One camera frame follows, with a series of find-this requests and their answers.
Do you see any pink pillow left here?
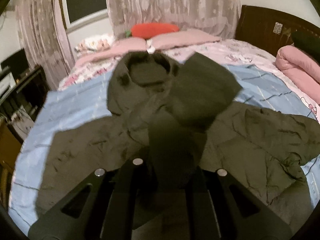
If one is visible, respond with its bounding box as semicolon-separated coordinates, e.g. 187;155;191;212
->
74;37;148;68

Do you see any rolled pink quilt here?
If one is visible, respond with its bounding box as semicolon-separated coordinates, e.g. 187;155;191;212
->
275;46;319;105

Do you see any pink pillow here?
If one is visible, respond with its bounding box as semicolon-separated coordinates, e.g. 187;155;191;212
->
147;29;221;50
74;37;148;68

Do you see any small white object on pillows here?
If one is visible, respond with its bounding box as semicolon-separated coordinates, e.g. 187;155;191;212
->
146;39;156;54

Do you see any pink lace curtain left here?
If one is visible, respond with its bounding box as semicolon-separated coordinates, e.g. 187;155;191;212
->
15;0;75;90

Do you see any floral white pillow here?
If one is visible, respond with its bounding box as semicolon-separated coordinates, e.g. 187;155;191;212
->
74;34;116;53

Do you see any window with white frame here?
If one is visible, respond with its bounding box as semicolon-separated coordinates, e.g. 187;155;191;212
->
61;0;108;33

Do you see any pink lace curtain centre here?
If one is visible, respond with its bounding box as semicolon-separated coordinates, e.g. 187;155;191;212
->
106;0;241;38

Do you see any dark wooden headboard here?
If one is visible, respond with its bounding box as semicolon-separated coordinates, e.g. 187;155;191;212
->
234;5;319;56

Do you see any pink pillow right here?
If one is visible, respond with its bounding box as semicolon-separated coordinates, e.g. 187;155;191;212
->
147;29;221;50

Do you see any dark olive puffer jacket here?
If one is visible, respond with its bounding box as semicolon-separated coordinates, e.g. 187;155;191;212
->
36;52;319;239

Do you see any dark cluttered side desk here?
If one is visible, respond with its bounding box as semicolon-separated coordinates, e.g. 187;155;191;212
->
1;49;50;141

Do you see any light blue bed sheet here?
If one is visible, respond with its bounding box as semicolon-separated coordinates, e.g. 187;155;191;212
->
8;64;319;234

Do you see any red carrot plush pillow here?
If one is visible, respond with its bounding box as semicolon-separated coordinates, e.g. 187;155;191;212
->
129;22;180;40

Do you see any pink lace curtain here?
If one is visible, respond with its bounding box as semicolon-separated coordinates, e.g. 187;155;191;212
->
106;0;241;38
15;0;75;90

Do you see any pink cartoon print bed sheet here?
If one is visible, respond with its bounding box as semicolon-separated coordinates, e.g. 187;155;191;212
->
58;39;319;119

